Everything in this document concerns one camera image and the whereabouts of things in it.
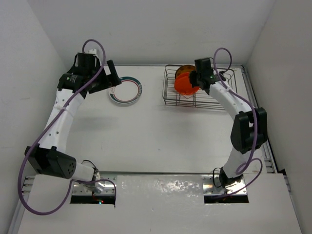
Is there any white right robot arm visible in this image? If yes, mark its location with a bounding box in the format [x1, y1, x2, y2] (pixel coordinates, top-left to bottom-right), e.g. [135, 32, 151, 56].
[189, 58, 268, 188]

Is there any yellow patterned plate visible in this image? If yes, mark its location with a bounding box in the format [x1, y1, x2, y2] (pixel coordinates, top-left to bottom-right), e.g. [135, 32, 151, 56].
[175, 65, 196, 78]

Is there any white plate dark red rim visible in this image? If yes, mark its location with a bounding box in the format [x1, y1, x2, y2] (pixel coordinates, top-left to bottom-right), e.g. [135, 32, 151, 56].
[108, 77, 143, 106]

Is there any orange plastic plate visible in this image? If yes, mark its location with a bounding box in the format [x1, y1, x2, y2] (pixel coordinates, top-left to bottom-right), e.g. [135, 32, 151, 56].
[174, 72, 199, 96]

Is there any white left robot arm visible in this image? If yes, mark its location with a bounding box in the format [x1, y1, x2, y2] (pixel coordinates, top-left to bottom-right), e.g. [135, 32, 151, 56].
[25, 49, 121, 181]

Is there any metal base plate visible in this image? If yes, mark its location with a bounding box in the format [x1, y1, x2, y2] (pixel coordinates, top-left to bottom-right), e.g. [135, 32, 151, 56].
[72, 175, 117, 196]
[202, 174, 247, 196]

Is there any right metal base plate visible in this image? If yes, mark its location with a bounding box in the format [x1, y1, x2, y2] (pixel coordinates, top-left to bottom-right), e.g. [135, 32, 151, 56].
[202, 174, 247, 196]

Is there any metal wire dish rack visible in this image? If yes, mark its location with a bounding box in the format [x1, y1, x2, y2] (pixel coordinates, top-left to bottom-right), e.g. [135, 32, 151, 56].
[162, 64, 224, 111]

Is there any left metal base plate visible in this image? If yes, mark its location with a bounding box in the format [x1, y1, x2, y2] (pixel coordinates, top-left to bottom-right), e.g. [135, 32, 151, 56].
[72, 175, 117, 196]

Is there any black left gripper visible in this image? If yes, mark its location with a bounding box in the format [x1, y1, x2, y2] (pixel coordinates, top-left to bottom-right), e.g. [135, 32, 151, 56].
[87, 60, 120, 94]

